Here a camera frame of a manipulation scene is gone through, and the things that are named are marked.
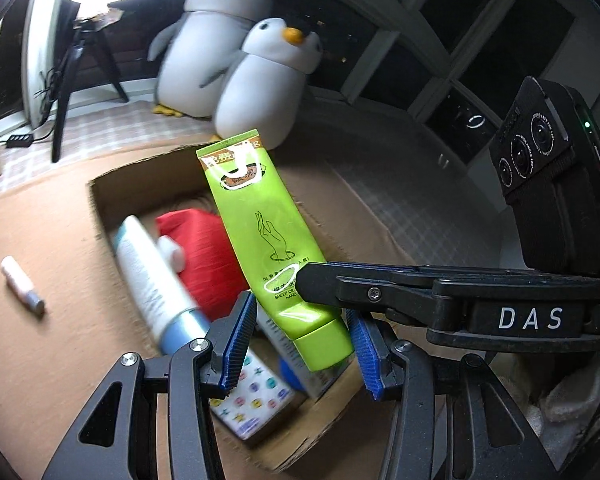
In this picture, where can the white packet with blue label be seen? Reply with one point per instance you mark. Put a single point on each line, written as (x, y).
(275, 335)

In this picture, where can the white cloth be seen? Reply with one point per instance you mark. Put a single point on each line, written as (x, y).
(575, 405)

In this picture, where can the checkered mat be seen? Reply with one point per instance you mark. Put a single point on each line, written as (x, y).
(110, 120)

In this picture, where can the small black power strip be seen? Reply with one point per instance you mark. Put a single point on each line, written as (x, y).
(20, 140)

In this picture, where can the small pink lip balm tube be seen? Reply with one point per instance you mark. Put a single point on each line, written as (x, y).
(22, 285)

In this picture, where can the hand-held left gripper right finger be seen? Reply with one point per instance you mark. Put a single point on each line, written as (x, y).
(365, 355)

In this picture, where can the red cloth pouch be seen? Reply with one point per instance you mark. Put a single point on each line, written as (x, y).
(205, 250)

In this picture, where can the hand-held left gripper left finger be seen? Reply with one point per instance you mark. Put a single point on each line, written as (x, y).
(237, 355)

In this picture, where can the brown blanket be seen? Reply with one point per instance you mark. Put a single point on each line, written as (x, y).
(45, 210)

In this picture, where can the white bottle with blue cap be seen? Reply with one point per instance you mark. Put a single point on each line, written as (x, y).
(150, 280)

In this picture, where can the patterned tissue pack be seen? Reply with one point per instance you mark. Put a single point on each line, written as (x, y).
(255, 400)

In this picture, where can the green hand cream tube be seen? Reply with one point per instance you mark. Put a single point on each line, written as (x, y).
(265, 230)

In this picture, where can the small penguin plush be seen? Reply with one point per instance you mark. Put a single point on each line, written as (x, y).
(260, 95)

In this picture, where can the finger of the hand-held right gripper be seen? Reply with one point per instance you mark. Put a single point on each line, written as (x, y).
(360, 285)

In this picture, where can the cardboard box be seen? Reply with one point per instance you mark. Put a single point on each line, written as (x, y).
(110, 200)

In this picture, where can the blue round disc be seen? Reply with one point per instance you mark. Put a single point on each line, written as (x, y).
(290, 376)

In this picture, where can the large penguin plush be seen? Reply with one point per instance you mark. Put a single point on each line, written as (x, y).
(190, 60)

